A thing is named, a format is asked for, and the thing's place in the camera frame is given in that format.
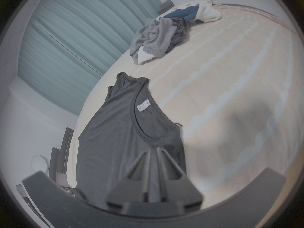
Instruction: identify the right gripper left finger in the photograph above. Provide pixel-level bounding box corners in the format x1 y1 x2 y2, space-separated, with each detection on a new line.
106 149 152 210

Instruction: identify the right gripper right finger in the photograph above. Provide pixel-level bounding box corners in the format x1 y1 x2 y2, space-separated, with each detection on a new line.
157 148 204 210

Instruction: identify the black T-shirt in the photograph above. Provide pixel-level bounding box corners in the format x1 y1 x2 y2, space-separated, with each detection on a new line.
76 72 187 207

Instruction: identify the pile of clothes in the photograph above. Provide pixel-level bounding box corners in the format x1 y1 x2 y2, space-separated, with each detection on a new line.
129 2 222 65

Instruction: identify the black chest of drawers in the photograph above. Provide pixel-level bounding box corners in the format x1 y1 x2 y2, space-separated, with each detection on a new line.
60 127 74 175

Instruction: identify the black dressing table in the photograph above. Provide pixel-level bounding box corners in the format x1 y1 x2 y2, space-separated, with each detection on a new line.
49 147 60 175

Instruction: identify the round white-framed mirror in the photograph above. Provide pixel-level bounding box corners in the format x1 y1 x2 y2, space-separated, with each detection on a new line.
31 154 49 173

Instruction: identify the bed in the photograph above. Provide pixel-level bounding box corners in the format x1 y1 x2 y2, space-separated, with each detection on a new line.
66 0 300 209

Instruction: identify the blue-green curtain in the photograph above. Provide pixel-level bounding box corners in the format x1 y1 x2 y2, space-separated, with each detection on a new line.
18 0 164 116

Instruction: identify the grey bedside table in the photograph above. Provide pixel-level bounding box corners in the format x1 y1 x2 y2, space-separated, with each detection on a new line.
160 1 172 13

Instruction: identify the white printed pillow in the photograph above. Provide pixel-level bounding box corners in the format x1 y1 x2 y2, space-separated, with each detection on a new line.
158 0 214 18

